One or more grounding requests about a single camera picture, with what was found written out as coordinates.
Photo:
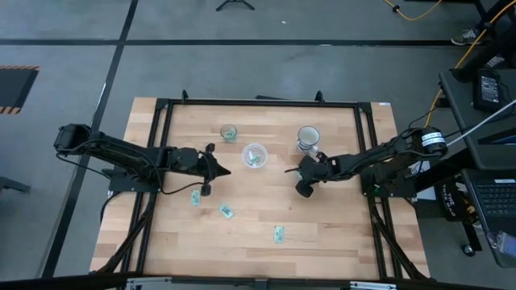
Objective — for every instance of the black chair base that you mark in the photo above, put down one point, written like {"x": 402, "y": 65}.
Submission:
{"x": 12, "y": 185}

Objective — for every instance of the person's shoe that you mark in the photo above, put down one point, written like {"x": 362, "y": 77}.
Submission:
{"x": 494, "y": 61}
{"x": 467, "y": 37}

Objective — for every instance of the black stand leg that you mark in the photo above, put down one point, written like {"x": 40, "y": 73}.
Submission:
{"x": 483, "y": 52}

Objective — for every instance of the dark laptop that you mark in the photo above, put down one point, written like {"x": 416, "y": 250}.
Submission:
{"x": 496, "y": 199}

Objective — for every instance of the black horizontal beam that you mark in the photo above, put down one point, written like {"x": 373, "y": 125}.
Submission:
{"x": 60, "y": 282}

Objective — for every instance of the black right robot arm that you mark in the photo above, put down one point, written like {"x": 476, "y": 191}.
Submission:
{"x": 383, "y": 155}

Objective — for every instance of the clear plastic round container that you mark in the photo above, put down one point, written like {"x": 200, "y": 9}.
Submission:
{"x": 262, "y": 150}

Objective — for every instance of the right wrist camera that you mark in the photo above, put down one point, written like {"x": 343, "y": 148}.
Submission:
{"x": 304, "y": 188}

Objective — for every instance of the black tripod base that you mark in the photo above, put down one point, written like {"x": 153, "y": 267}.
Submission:
{"x": 235, "y": 3}

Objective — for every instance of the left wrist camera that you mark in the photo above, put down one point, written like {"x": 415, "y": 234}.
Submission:
{"x": 206, "y": 189}

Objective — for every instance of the black aluminium table frame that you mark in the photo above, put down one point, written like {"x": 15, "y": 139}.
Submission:
{"x": 262, "y": 103}

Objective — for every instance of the black tote bag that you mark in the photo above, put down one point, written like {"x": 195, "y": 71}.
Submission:
{"x": 449, "y": 201}

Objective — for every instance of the white label sticker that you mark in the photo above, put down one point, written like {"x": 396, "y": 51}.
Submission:
{"x": 384, "y": 104}

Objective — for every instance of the small clear glass cup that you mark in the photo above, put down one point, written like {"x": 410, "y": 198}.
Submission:
{"x": 222, "y": 136}

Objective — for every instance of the grey side table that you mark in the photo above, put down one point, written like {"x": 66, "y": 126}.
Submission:
{"x": 459, "y": 104}

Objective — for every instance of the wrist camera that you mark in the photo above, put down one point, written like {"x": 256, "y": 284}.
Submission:
{"x": 206, "y": 189}
{"x": 304, "y": 188}

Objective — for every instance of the black power adapter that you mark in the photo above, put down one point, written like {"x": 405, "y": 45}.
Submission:
{"x": 488, "y": 89}

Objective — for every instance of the black caster wheel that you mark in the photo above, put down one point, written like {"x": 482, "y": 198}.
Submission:
{"x": 468, "y": 250}

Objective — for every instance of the white sachet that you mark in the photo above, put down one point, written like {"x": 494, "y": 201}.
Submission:
{"x": 252, "y": 153}

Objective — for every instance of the black floor hatch striped edge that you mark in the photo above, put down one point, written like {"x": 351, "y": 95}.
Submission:
{"x": 14, "y": 88}

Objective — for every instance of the silver metal bracket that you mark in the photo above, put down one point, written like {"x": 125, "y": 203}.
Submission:
{"x": 373, "y": 285}
{"x": 149, "y": 282}

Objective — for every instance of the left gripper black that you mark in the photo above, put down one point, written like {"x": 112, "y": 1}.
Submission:
{"x": 205, "y": 165}

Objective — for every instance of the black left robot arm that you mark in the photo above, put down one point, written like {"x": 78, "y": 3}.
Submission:
{"x": 121, "y": 151}

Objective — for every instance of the clear plastic pouch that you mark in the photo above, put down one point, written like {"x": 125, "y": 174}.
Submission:
{"x": 503, "y": 243}

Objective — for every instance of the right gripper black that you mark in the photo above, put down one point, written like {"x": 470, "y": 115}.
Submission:
{"x": 312, "y": 168}

